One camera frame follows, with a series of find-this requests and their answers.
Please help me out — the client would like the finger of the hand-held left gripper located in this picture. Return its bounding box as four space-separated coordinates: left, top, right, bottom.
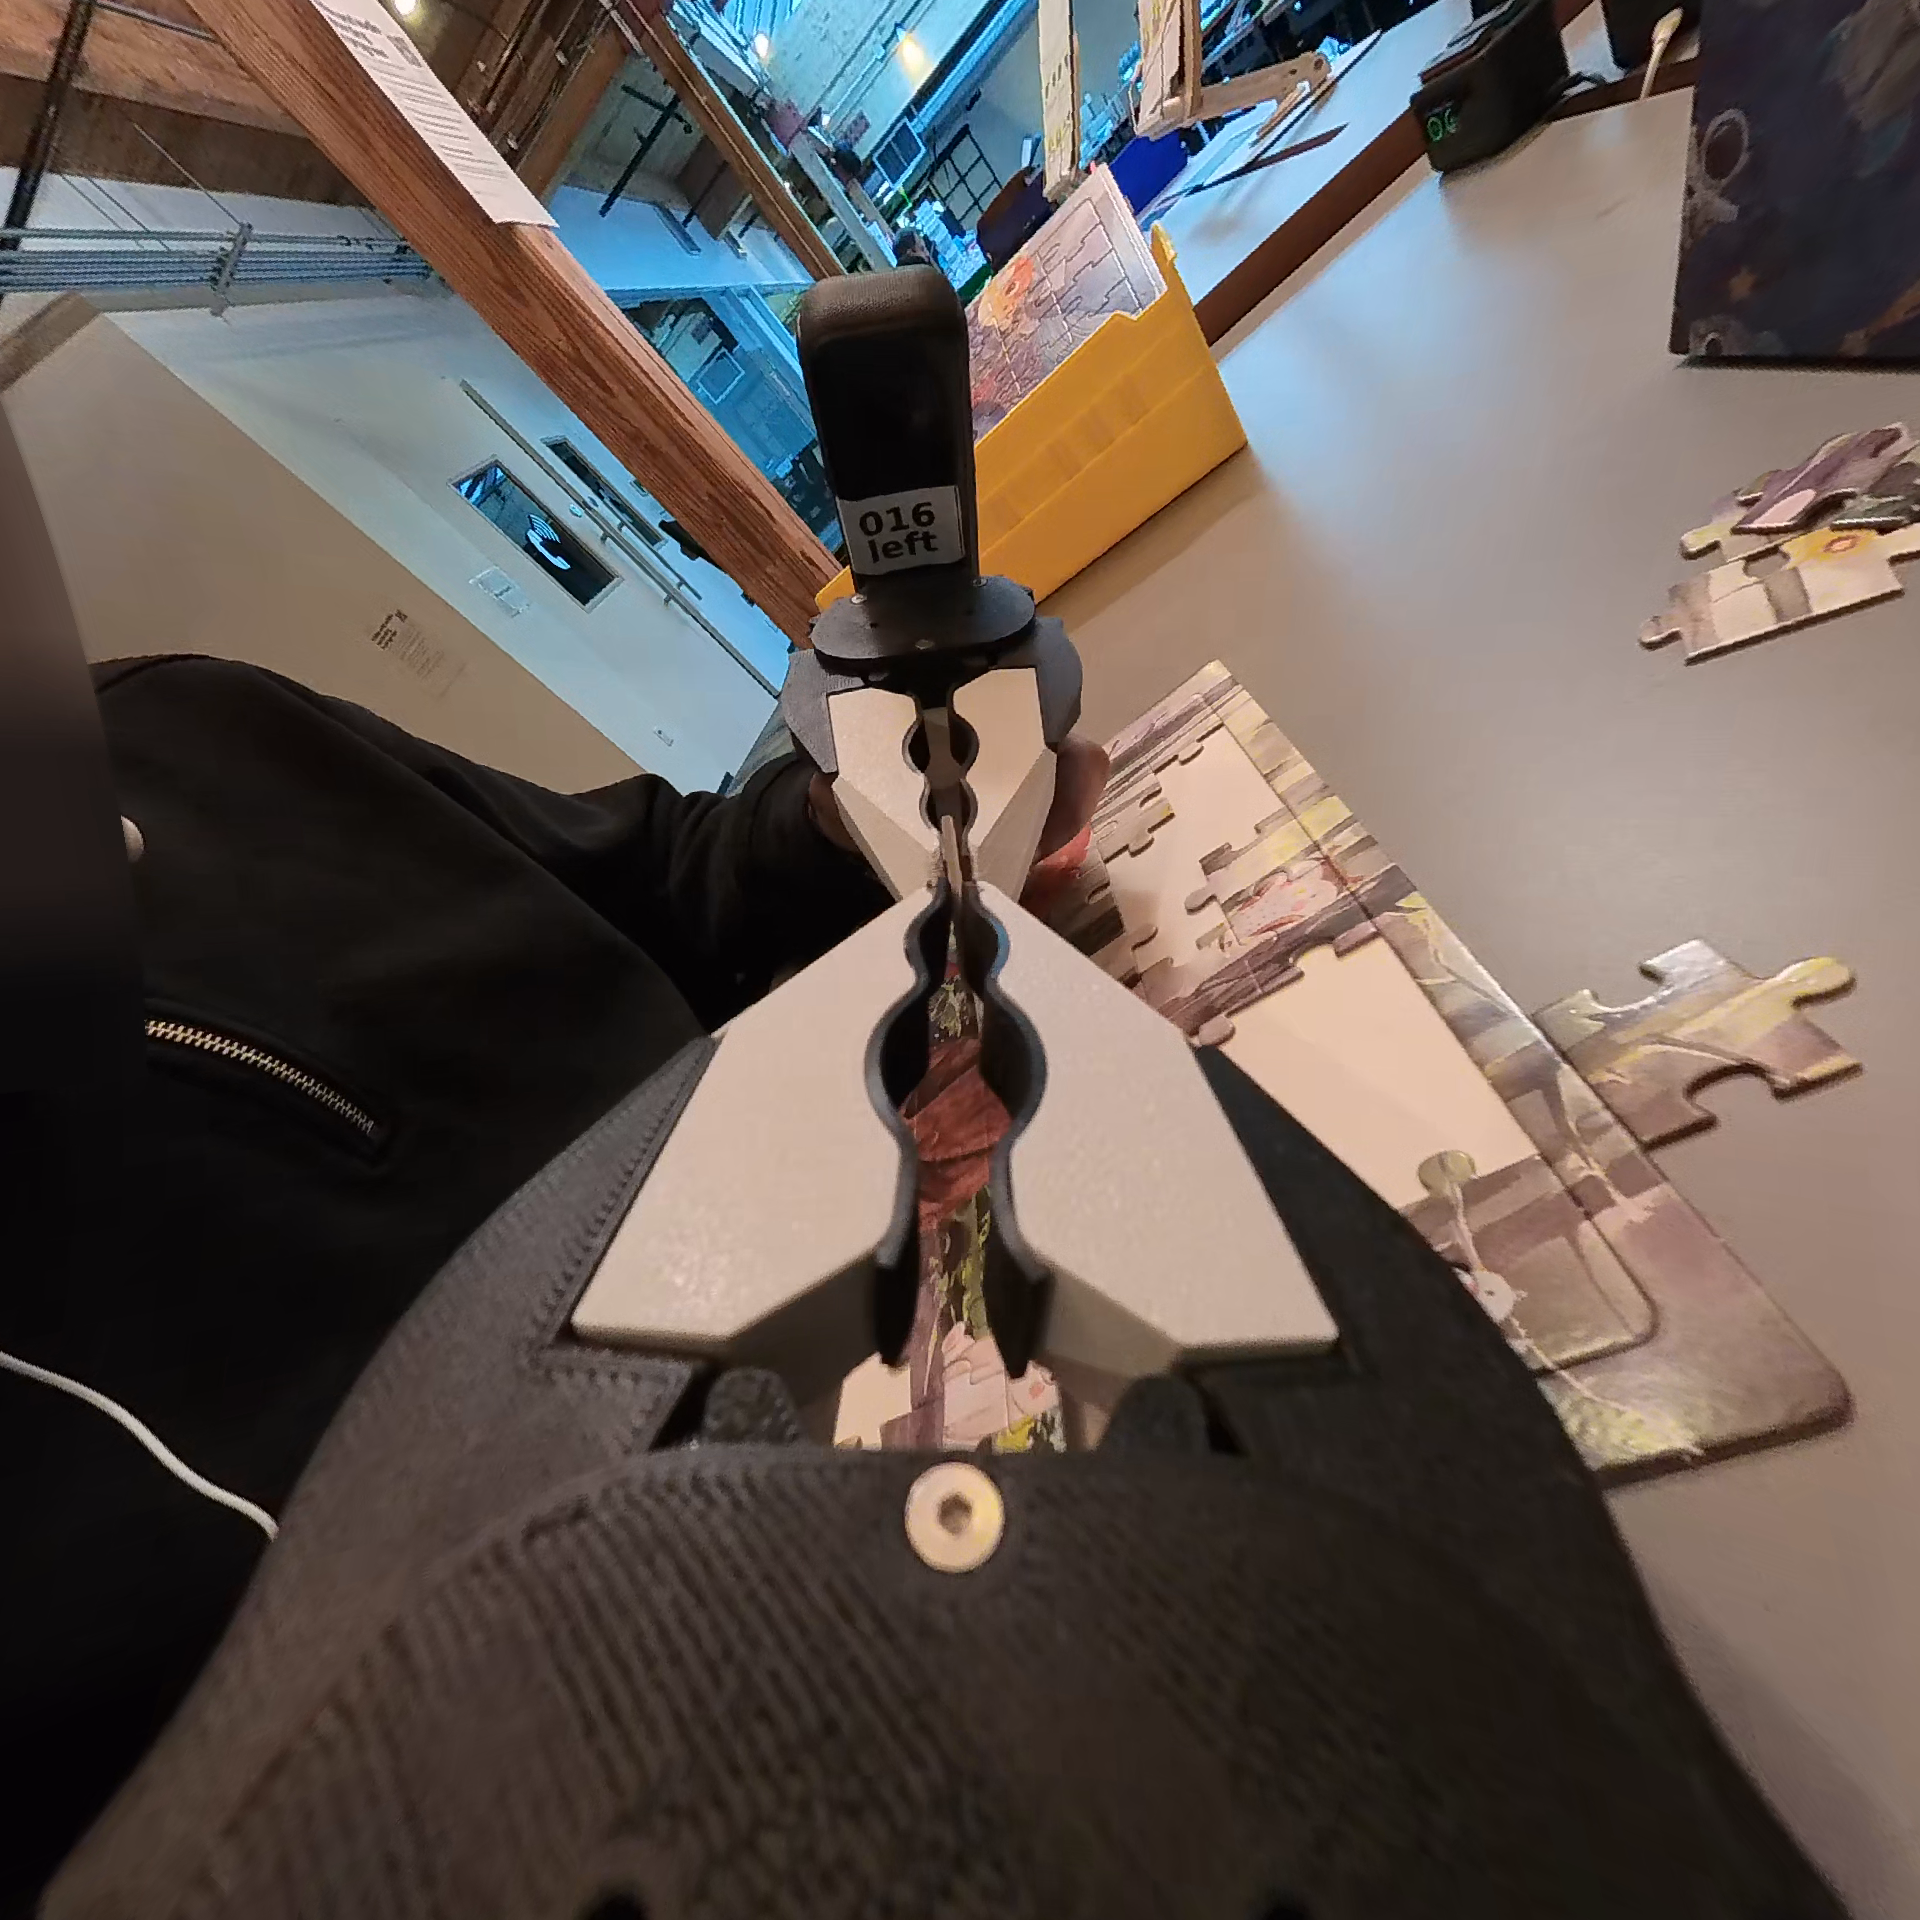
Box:
814 680 950 903
957 671 1051 905

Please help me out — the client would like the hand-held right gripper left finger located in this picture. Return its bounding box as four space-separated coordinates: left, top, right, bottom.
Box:
567 882 961 1369

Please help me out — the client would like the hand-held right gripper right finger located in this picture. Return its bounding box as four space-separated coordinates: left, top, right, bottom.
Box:
948 882 1340 1382

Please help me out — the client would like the animal jigsaw puzzle board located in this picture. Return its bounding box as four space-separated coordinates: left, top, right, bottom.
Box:
831 660 1852 1488

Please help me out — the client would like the person's left hand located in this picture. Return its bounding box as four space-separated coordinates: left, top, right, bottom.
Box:
1023 743 1115 888

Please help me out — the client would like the stack of puzzle boards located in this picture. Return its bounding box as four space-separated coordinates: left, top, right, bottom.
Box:
966 161 1176 440

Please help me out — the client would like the yellow plastic bin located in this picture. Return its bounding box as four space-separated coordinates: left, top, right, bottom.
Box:
966 223 1249 605

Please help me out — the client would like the wooden beam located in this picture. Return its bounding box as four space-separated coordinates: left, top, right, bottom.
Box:
180 0 846 600

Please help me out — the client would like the wooden stand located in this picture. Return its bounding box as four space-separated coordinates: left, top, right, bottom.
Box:
1131 0 1337 138

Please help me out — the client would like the white paper notice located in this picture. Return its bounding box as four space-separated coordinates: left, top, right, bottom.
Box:
305 0 560 231

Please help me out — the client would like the yellow grey jigsaw piece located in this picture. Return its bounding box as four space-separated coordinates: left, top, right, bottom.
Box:
1528 940 1862 1150

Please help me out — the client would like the black charger with green display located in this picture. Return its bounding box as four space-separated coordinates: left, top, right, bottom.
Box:
1409 32 1572 175

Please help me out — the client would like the pale purple jigsaw piece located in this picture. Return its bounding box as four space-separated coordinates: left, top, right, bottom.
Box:
1677 486 1801 561

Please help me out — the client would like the striped jigsaw piece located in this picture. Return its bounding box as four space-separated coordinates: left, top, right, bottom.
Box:
1639 525 1920 662

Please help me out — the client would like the black charging case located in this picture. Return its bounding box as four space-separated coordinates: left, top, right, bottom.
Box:
1597 0 1707 68

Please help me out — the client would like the illustrated puzzle box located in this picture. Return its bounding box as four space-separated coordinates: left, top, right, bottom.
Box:
1669 0 1920 361

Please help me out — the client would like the phone symbol wall sign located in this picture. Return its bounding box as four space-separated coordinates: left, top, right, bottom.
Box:
451 456 627 609

